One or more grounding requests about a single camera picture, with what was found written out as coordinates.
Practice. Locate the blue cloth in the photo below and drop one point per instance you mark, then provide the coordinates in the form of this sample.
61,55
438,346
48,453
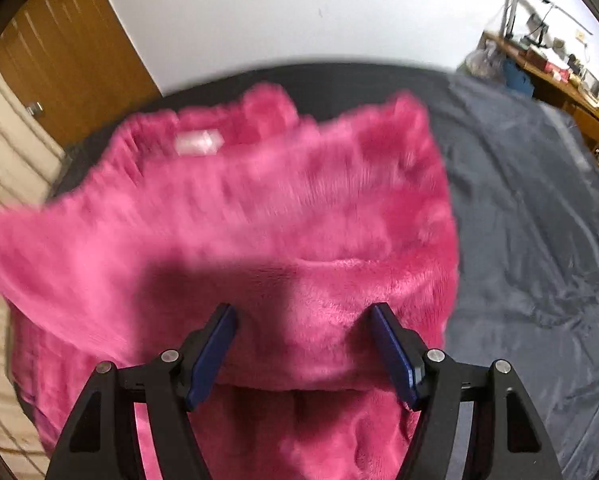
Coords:
519,77

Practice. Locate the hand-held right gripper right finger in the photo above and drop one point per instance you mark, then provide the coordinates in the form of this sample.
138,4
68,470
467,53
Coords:
394,355

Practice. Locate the clear plastic bag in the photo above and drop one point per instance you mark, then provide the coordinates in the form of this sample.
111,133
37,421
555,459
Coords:
482,60

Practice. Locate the brown wooden door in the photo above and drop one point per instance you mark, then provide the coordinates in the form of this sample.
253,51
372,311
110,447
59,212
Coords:
69,60

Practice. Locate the metal door knob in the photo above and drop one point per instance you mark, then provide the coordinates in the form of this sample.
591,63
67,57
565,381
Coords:
34,109

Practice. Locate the dark grey bed sheet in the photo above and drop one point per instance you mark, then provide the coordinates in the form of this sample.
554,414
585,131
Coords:
529,210

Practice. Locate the wooden desk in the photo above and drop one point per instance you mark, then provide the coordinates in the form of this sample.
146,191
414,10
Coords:
592,122

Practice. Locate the white electric kettle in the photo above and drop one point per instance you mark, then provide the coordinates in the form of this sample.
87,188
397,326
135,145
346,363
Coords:
597,89

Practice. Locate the pink fleece garment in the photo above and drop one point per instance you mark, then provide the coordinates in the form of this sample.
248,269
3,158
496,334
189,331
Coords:
279,210

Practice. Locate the red box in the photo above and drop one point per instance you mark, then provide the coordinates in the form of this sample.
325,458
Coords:
544,62

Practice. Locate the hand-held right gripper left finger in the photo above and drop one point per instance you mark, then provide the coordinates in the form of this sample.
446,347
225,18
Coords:
212,355

